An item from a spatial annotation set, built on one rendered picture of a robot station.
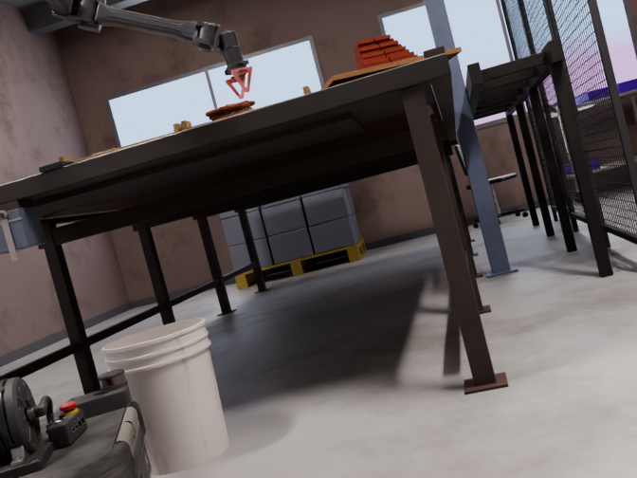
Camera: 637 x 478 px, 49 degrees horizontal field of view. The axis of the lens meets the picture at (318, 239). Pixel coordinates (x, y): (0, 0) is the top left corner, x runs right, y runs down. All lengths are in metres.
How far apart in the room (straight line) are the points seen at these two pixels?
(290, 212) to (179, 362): 5.07
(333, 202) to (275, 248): 0.74
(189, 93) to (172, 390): 6.50
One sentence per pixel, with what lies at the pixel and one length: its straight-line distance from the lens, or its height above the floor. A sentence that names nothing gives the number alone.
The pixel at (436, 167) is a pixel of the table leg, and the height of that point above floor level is 0.63.
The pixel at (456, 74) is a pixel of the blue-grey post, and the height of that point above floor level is 1.10.
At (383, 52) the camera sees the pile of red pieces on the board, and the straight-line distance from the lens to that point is 2.97.
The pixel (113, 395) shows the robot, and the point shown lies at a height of 0.28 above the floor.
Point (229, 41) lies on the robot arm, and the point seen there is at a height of 1.18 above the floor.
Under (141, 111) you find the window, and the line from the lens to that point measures 8.46.
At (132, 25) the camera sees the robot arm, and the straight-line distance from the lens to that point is 2.40.
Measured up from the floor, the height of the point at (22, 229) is 0.76.
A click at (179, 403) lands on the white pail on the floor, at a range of 2.00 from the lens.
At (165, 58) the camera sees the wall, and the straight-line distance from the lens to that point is 8.45.
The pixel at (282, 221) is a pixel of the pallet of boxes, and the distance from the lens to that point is 6.98.
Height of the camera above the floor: 0.60
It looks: 3 degrees down
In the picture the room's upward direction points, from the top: 15 degrees counter-clockwise
